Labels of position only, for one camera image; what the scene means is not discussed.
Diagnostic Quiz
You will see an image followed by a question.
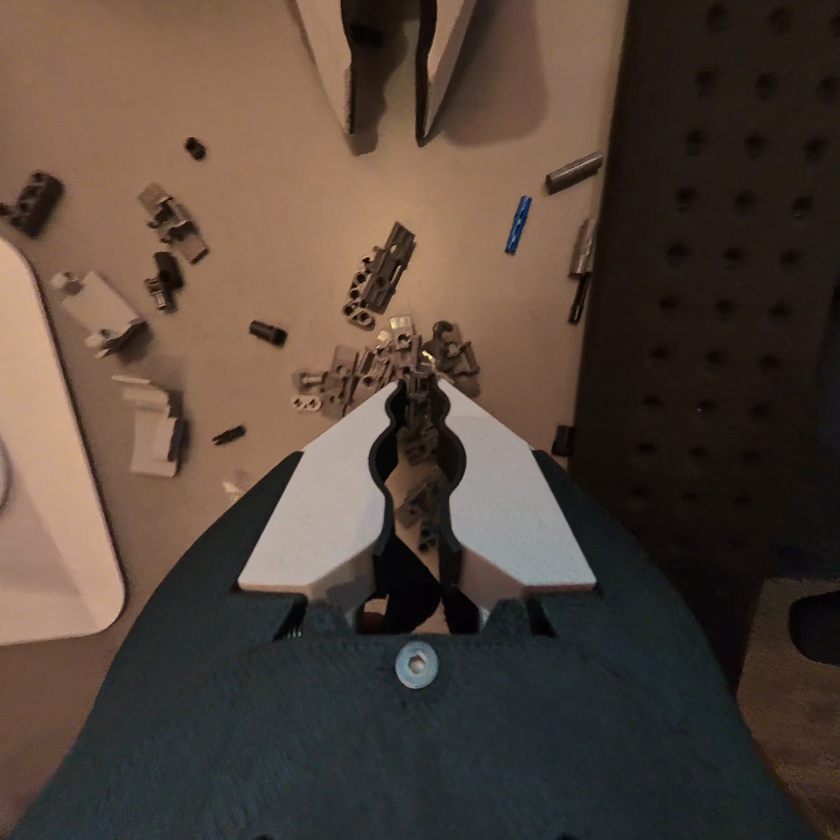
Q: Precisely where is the blue pin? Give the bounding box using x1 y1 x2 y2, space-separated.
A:
504 196 534 256

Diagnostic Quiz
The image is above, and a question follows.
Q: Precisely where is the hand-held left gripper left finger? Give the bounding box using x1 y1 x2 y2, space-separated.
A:
238 381 406 618

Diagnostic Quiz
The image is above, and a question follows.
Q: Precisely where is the single grey track link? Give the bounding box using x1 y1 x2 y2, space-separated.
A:
357 222 419 309
406 367 439 448
138 184 210 265

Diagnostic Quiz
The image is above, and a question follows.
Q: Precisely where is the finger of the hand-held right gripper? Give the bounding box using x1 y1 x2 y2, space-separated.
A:
292 0 360 137
415 0 487 147

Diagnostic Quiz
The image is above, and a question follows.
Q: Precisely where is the light grey curved panel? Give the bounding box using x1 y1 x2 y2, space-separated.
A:
51 270 148 360

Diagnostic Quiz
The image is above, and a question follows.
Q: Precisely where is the black grey cross connector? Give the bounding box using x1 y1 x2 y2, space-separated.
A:
143 251 185 312

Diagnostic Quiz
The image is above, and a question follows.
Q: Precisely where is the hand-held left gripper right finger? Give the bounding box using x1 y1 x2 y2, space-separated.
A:
432 379 598 621

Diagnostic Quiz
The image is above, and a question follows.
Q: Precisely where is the black rounded object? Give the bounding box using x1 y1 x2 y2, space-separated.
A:
791 591 840 664

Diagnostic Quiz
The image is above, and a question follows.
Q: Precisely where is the black perforated panel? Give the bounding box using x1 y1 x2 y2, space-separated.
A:
567 0 840 697

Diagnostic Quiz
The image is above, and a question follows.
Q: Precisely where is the dark grey angled beam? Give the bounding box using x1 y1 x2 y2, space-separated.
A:
0 171 65 238

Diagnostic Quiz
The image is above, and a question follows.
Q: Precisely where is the white lamp base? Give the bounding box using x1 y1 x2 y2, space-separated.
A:
0 236 126 647

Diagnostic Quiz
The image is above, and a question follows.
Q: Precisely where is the grey tube connector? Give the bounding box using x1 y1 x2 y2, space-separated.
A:
567 218 598 275
546 152 603 196

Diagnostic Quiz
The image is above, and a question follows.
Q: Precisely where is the pile of grey track links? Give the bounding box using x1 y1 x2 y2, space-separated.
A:
322 315 483 555

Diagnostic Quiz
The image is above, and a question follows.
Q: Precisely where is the light grey curved block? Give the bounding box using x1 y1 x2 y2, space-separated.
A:
112 374 188 479

